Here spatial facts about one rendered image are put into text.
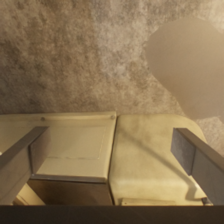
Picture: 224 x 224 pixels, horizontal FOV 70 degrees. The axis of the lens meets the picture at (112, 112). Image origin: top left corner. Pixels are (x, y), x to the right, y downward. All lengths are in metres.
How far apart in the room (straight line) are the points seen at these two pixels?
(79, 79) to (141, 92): 0.48
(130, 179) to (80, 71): 0.80
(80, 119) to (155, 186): 0.80
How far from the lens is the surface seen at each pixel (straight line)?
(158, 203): 1.16
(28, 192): 1.31
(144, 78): 1.19
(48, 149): 0.17
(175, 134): 0.17
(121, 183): 1.01
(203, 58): 1.21
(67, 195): 1.26
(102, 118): 1.37
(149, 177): 1.00
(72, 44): 1.17
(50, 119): 1.55
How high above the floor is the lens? 1.06
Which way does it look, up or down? 50 degrees down
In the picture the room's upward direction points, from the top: 169 degrees counter-clockwise
